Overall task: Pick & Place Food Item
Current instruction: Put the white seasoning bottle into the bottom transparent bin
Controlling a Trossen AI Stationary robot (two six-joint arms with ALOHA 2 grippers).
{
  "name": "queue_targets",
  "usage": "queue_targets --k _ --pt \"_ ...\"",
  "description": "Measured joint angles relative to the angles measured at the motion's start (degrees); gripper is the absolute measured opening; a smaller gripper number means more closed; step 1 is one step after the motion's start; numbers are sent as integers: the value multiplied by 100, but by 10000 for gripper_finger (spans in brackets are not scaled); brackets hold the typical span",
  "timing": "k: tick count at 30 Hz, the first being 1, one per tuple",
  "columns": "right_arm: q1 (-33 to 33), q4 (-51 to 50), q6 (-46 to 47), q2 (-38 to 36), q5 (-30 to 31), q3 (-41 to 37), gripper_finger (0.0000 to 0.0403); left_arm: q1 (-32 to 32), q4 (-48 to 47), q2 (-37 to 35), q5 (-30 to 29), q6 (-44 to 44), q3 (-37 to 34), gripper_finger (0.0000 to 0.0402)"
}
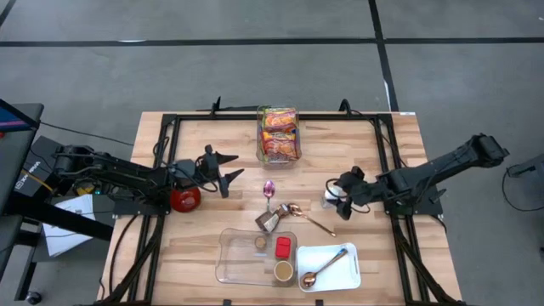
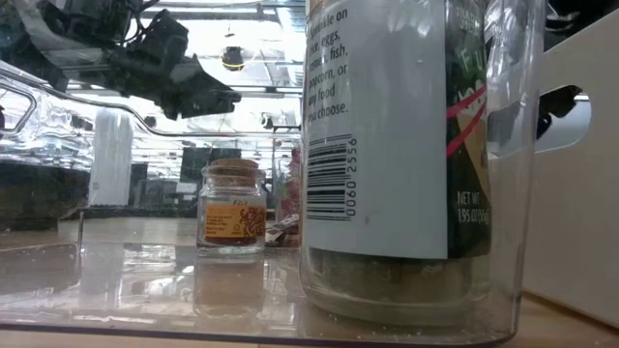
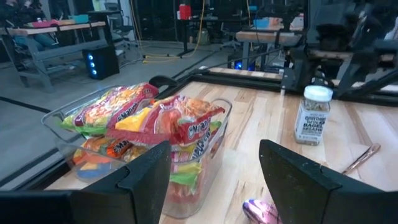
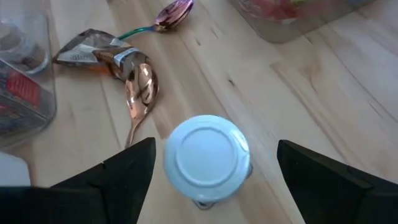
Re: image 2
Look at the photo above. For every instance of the white building column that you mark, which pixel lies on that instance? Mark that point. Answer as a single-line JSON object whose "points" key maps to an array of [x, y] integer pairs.
{"points": [[111, 159]]}

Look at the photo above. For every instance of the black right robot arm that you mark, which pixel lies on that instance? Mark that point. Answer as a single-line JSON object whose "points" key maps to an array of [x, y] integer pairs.
{"points": [[580, 19]]}

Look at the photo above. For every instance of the white plastic bin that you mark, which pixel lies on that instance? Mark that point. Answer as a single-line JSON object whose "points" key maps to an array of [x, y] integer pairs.
{"points": [[580, 217]]}

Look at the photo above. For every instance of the wide clear plastic bin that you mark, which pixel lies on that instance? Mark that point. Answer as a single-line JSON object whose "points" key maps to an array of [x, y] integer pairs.
{"points": [[145, 290]]}

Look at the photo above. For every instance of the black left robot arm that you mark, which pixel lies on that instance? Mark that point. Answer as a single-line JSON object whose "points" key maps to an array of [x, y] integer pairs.
{"points": [[97, 19]]}

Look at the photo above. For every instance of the black ceiling-mounted device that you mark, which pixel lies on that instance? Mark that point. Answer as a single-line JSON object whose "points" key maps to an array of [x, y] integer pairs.
{"points": [[233, 58]]}

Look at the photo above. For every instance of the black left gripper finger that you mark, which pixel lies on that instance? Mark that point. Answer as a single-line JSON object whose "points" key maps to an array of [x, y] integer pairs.
{"points": [[203, 99]]}

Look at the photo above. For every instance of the furikake seasoning glass jar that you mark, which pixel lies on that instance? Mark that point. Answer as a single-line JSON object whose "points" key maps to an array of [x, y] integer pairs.
{"points": [[387, 145]]}

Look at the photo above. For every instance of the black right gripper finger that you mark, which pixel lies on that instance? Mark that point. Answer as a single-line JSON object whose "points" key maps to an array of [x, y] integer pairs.
{"points": [[566, 101]]}

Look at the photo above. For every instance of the small cork-stoppered glass jar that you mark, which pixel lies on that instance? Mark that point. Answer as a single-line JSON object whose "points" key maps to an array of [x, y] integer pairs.
{"points": [[232, 222]]}

